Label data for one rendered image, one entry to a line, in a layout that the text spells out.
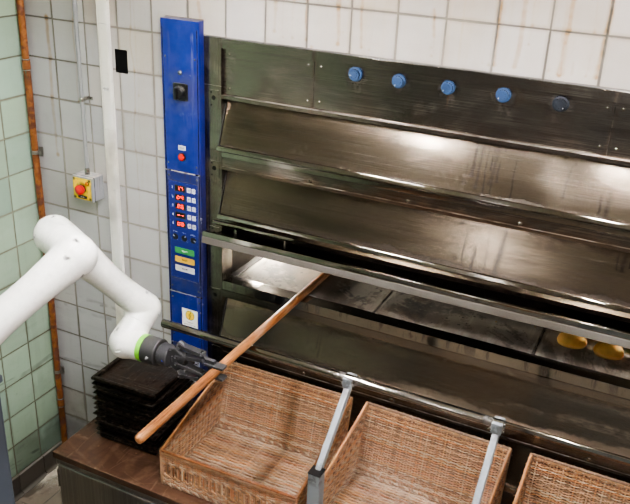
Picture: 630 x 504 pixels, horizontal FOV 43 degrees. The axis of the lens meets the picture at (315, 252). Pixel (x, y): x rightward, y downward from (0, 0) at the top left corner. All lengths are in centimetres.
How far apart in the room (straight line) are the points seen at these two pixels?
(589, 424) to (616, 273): 54
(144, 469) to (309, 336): 79
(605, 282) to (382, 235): 73
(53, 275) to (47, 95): 123
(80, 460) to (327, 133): 153
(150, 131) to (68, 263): 93
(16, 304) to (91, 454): 108
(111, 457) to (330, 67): 166
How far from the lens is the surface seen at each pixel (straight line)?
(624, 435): 286
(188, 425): 313
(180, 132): 300
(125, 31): 310
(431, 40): 255
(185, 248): 315
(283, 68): 278
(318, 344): 306
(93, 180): 329
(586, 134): 250
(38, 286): 234
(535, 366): 279
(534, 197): 255
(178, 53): 294
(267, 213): 292
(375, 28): 260
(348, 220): 280
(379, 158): 267
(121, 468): 320
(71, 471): 332
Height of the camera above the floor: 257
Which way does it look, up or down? 24 degrees down
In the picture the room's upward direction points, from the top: 3 degrees clockwise
